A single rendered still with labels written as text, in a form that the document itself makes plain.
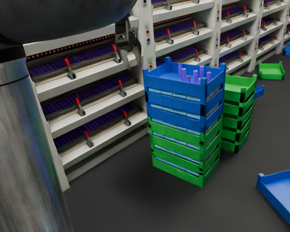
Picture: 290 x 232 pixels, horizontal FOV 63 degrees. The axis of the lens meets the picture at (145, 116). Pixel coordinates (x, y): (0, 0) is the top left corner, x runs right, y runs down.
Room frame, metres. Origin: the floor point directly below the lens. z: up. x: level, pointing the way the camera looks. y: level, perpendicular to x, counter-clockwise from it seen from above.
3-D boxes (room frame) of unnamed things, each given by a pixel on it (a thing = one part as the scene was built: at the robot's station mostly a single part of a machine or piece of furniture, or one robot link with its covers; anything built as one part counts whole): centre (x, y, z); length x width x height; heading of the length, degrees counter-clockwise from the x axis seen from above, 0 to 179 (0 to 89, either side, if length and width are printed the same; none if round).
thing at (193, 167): (0.98, -0.19, 0.12); 0.30 x 0.20 x 0.08; 48
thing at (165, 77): (0.98, -0.19, 0.52); 0.30 x 0.20 x 0.08; 48
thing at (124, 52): (0.97, 0.05, 0.63); 0.06 x 0.03 x 0.09; 174
